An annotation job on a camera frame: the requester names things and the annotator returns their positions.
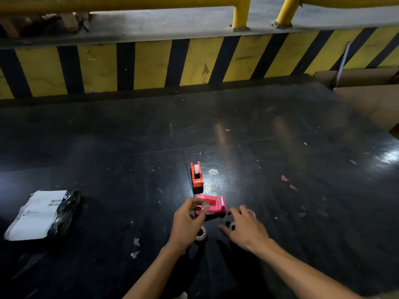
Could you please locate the person's right hand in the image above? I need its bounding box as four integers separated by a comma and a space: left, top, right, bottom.
219, 205, 270, 253

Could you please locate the person's left hand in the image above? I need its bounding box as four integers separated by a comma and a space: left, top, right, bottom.
165, 197, 210, 256

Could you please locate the person's right forearm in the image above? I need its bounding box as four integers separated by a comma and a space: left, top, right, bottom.
258, 239, 367, 299

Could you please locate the person's left forearm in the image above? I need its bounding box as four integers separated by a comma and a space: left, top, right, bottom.
122, 244, 187, 299

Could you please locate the pink tape dispenser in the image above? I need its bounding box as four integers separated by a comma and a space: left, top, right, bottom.
195, 194, 227, 216

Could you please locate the orange tape dispenser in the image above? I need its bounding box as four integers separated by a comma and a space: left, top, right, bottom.
190, 161, 204, 188

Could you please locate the yellow and black striped barrier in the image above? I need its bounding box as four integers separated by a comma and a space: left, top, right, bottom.
0, 25, 399, 100

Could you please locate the black parcel with white label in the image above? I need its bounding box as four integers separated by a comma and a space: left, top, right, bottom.
4, 189, 82, 242

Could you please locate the brown cardboard box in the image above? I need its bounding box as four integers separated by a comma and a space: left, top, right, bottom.
313, 67, 399, 134

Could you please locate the white thin stick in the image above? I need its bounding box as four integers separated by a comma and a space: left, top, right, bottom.
334, 41, 353, 88

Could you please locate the pile of cardboard scraps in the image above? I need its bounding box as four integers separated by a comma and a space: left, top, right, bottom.
0, 12, 92, 39

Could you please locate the yellow metal guard rail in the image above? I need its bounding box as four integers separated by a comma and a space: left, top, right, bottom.
271, 0, 399, 29
0, 0, 252, 32

